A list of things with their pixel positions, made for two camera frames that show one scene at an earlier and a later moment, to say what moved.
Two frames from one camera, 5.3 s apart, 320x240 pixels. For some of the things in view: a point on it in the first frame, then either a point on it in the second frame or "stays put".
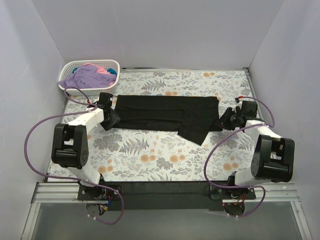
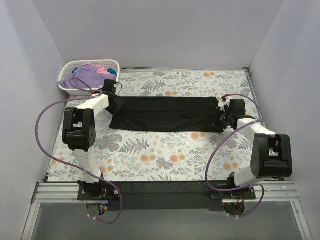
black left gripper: [111, 119] → [114, 105]
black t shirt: [193, 116] stays put
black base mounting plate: [146, 196] stays put
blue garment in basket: [112, 71] stays put
